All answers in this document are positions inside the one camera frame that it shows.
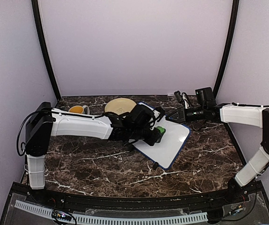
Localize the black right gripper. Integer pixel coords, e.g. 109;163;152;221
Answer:
166;105;206;124

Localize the green black whiteboard eraser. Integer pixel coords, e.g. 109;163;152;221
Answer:
155;126;166;143

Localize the blue framed whiteboard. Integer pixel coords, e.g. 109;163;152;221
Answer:
133;101;192;171

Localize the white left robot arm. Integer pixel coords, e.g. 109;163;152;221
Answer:
16;102;165;204

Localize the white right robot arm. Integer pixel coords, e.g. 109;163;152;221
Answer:
166;103;269;203

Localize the cream ceramic plate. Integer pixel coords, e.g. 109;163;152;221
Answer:
105;98;137;115

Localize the patterned white mug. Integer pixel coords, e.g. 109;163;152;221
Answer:
68;105;90;115

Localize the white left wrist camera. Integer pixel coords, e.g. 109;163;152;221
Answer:
153;107;165;122

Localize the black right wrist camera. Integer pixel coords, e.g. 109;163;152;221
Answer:
195;87;217;109

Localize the white cable duct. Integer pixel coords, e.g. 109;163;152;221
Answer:
14;200;208;225

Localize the black front rail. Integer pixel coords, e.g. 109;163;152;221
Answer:
19;185;250;211

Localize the black right corner post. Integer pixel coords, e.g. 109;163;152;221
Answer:
213;0;239;97

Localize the black corner post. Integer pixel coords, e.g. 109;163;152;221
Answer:
213;0;239;97
31;0;61;101

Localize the black left corner post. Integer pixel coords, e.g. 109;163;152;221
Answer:
31;0;61;101

